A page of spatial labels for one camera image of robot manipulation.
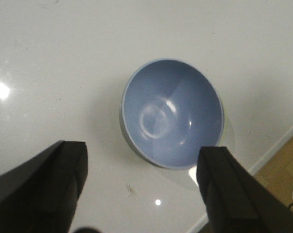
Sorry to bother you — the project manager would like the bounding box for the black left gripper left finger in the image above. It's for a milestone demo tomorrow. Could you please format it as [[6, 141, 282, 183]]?
[[0, 141, 88, 233]]

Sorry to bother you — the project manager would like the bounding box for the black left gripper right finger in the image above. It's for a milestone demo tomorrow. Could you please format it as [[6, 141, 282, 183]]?
[[197, 147, 293, 233]]

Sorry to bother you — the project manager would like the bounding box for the blue bowl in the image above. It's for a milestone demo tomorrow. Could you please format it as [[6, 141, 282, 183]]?
[[119, 58, 224, 170]]

